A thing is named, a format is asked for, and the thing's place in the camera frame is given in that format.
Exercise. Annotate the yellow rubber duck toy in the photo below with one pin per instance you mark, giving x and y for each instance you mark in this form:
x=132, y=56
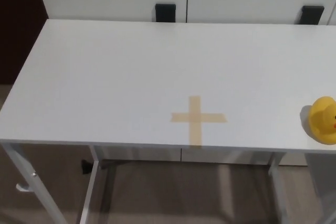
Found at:
x=321, y=119

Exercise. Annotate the white desk hook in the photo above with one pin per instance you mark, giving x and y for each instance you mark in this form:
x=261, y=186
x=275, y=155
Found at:
x=22, y=187

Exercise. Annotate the beige tape cross mark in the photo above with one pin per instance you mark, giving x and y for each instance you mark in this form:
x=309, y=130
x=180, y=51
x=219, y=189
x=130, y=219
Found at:
x=195, y=119

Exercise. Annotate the white metal desk frame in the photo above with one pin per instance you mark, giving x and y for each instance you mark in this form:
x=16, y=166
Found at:
x=92, y=182

